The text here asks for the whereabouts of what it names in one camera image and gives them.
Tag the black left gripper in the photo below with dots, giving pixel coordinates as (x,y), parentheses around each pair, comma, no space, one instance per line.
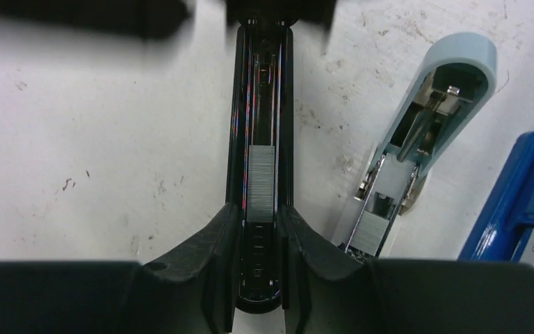
(152,21)

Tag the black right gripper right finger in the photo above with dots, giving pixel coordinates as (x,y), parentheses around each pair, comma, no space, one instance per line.
(327,291)

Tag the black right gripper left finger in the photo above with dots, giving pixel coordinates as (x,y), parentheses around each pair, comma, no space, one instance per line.
(190,289)

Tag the black stapler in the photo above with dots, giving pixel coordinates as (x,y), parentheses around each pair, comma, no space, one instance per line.
(258,98)

